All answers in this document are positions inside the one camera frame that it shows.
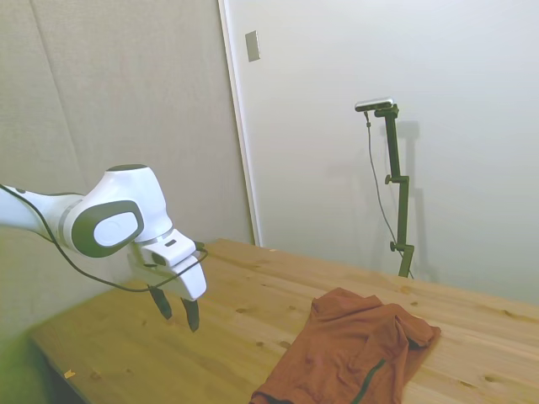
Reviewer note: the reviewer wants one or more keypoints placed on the white door frame trim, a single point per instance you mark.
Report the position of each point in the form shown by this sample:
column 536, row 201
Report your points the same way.
column 240, row 126

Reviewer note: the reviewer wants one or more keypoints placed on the black articulated camera stand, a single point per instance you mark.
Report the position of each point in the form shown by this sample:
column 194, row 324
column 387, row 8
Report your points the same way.
column 396, row 160

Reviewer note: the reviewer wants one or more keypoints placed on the grey camera on stand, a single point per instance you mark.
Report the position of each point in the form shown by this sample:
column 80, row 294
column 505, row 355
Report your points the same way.
column 374, row 104

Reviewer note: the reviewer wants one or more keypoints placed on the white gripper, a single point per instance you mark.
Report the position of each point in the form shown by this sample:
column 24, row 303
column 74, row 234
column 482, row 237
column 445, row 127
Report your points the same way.
column 191, row 282

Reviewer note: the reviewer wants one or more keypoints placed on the small orange wood chip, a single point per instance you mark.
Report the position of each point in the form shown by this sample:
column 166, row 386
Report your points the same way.
column 69, row 373

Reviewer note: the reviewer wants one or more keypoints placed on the rust orange shorts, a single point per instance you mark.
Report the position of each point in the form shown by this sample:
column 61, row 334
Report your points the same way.
column 337, row 349

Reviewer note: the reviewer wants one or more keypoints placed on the grey wall switch plate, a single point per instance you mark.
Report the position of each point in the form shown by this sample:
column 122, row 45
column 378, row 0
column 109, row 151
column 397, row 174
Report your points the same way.
column 252, row 46

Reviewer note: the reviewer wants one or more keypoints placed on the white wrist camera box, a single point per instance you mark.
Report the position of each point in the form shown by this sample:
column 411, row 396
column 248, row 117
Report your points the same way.
column 172, row 250

